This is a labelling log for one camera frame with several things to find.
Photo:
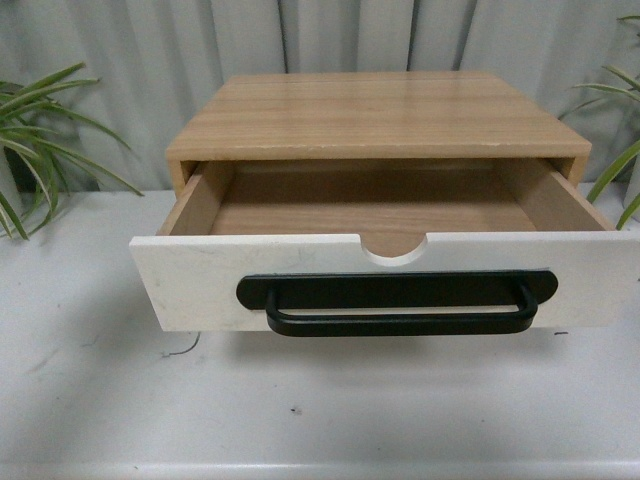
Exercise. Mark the grey curtain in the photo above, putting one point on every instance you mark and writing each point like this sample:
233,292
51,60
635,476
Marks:
159,62

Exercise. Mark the wooden drawer cabinet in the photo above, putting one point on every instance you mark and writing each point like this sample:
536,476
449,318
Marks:
378,115

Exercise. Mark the white top drawer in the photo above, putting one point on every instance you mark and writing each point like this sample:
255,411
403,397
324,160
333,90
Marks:
419,247

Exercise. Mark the green spider plant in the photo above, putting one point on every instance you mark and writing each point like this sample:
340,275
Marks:
38,148
606,103

